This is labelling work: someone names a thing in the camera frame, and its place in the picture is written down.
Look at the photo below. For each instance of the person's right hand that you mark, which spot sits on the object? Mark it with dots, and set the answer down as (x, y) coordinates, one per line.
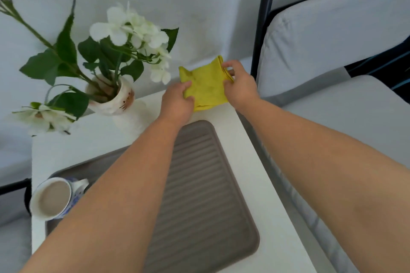
(243, 90)

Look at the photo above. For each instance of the person's left hand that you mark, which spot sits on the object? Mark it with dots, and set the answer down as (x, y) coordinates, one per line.
(174, 106)

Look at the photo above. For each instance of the yellow cloth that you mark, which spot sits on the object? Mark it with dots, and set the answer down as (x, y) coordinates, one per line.
(208, 87)

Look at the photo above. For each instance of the grey ribbed tray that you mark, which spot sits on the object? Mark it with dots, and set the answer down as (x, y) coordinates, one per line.
(205, 202)

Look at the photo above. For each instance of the white blue-patterned cup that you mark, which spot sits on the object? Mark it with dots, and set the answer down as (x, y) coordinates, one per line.
(53, 197)

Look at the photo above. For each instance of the person's left forearm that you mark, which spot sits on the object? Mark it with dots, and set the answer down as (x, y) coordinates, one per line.
(112, 212)

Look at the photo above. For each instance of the person's right forearm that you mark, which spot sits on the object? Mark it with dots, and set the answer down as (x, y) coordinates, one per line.
(320, 170)

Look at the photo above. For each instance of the grey chair back cushion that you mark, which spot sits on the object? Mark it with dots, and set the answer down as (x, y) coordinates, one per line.
(11, 208)
(320, 42)

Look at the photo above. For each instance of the dark blue striped fabric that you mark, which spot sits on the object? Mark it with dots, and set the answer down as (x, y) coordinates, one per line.
(384, 71)

